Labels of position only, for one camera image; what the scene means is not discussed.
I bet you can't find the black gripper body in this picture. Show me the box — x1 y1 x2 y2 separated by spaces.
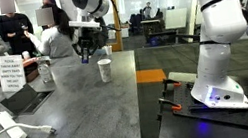
77 25 108 53

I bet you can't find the small white paper cup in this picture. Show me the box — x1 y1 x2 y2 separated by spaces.
103 44 114 57

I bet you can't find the tall white paper cup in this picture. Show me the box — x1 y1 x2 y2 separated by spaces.
96 57 115 85

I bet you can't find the person in white sweater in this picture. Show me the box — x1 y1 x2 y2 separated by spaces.
20 0 79 65

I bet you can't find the brown cardboard box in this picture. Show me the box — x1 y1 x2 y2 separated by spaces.
0 57 43 89

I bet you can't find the distant standing person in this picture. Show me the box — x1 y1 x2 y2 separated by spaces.
140 1 154 21

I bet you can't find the background office desk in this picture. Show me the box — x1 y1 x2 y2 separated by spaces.
139 16 169 45

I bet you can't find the blue bin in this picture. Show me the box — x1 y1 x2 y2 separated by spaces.
148 36 160 47

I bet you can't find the person in black hoodie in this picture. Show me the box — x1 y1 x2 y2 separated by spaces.
0 0 38 61

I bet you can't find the white printed paper sign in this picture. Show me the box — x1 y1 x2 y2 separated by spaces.
0 52 29 94

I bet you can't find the black table outlet hatch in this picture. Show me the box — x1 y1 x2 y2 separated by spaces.
0 79 59 120

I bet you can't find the white panel board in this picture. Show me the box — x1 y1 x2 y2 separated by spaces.
162 7 191 31

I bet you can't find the orange black clamp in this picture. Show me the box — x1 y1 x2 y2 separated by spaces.
156 94 184 115
159 76 184 98

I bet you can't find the black perforated mounting board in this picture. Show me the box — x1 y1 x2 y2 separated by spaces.
166 70 248 138

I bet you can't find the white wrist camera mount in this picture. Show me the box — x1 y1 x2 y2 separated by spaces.
67 15 102 33

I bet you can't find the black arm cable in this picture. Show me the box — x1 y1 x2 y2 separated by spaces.
97 0 124 35

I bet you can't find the white power cord with plug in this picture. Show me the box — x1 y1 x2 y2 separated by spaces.
0 102 58 138

